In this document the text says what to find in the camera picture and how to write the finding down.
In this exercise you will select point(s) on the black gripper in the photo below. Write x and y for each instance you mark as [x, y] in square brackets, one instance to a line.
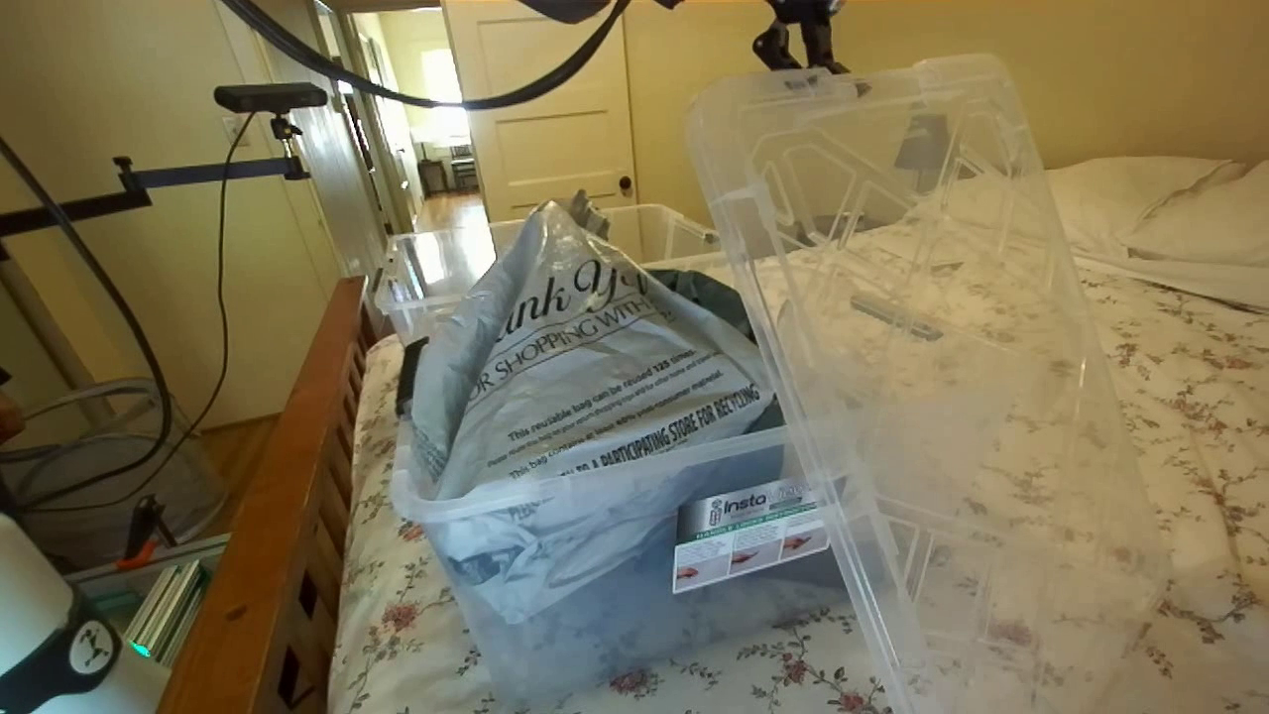
[804, 9]

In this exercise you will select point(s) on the grey plastic shopping bag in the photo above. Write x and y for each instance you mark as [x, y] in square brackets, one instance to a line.
[582, 370]

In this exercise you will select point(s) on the clear plastic bin lid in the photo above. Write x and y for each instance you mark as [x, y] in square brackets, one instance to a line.
[976, 437]

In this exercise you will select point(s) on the white panel door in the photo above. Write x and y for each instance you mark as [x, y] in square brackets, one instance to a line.
[549, 104]

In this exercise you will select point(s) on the white pillow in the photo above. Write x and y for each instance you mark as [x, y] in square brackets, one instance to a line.
[1215, 232]
[1125, 198]

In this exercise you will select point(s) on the glossy grey door leaf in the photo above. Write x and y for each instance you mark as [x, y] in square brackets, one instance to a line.
[340, 143]

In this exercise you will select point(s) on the white red bin sticker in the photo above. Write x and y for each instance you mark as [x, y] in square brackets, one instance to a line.
[747, 542]

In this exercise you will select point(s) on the clear bin with sticker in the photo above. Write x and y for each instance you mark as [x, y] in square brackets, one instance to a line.
[598, 637]

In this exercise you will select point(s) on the red black hand tool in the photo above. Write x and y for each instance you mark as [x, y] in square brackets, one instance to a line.
[144, 530]

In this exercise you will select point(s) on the black stereo camera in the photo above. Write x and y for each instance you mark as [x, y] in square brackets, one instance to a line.
[270, 96]

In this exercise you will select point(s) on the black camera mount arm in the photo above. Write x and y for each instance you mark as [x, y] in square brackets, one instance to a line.
[201, 176]

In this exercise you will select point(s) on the wooden bed frame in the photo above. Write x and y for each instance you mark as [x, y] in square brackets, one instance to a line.
[263, 530]

